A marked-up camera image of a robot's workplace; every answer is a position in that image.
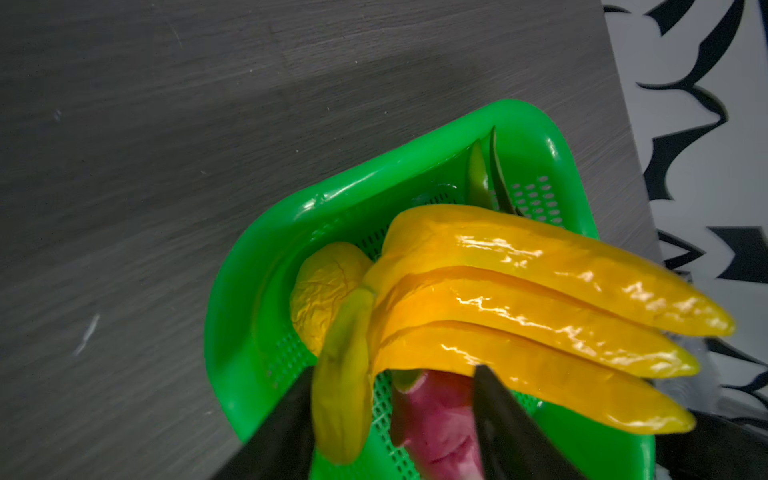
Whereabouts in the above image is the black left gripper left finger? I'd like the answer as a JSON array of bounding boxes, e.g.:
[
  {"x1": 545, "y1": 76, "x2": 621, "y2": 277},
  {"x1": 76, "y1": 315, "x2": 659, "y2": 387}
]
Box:
[{"x1": 213, "y1": 366, "x2": 315, "y2": 480}]

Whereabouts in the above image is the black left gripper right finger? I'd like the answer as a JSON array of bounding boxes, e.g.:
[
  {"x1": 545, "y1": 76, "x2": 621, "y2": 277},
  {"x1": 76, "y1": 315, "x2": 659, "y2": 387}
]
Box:
[{"x1": 473, "y1": 365, "x2": 584, "y2": 480}]

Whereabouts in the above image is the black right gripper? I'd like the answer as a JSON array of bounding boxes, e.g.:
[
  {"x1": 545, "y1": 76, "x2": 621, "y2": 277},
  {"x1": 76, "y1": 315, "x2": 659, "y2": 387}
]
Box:
[{"x1": 656, "y1": 411, "x2": 767, "y2": 480}]

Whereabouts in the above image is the red dragon fruit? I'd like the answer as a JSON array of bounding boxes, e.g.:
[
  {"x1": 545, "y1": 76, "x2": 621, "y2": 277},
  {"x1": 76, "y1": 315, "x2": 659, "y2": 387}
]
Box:
[
  {"x1": 466, "y1": 127, "x2": 523, "y2": 216},
  {"x1": 390, "y1": 369, "x2": 484, "y2": 479}
]

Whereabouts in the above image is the round yellow orange fruit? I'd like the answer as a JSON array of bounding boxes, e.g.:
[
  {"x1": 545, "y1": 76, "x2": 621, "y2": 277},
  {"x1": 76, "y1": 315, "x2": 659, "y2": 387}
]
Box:
[{"x1": 289, "y1": 242, "x2": 373, "y2": 357}]

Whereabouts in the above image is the green plastic perforated basket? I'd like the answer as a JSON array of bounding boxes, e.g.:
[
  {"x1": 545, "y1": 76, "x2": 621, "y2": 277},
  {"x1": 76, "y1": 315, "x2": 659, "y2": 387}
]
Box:
[{"x1": 204, "y1": 100, "x2": 655, "y2": 479}]

